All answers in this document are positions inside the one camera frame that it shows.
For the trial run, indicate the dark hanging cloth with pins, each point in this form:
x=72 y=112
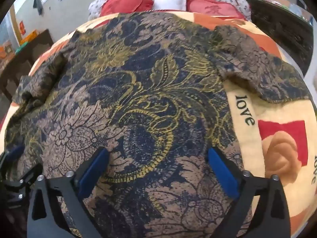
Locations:
x=38 y=2

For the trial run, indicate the dark wooden side table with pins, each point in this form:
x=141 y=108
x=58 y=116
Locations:
x=27 y=59

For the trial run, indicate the printed cardboard box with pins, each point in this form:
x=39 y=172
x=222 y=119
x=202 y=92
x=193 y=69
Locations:
x=6 y=50

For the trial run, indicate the green plastic item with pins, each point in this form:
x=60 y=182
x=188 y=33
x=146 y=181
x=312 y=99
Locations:
x=21 y=48

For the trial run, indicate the small light box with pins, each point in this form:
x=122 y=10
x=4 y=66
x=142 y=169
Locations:
x=281 y=2

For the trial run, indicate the wooden door frame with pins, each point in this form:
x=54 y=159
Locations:
x=15 y=24

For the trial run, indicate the lattice window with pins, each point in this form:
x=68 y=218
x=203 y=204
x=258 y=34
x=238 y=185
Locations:
x=6 y=27

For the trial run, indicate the orange cream printed blanket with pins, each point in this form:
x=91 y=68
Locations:
x=277 y=119

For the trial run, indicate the white pillow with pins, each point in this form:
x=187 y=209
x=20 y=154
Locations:
x=168 y=0

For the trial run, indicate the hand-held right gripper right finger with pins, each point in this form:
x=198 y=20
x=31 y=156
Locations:
x=223 y=176

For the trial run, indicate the brown navy floral garment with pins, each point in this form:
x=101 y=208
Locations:
x=138 y=91

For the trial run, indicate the orange plastic basket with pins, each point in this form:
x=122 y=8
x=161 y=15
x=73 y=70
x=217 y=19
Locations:
x=29 y=36

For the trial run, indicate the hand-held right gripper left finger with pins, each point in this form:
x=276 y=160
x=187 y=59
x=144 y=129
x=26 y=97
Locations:
x=94 y=171

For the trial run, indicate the red wall sign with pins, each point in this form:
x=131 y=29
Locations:
x=22 y=27

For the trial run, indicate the red heart pillow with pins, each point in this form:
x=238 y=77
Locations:
x=126 y=5
x=213 y=7

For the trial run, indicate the floral pillow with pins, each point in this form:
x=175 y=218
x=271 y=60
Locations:
x=97 y=5

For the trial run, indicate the dark wooden headboard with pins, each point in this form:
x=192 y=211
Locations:
x=279 y=27

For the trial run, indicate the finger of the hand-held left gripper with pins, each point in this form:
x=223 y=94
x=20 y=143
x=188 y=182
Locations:
x=14 y=151
x=17 y=179

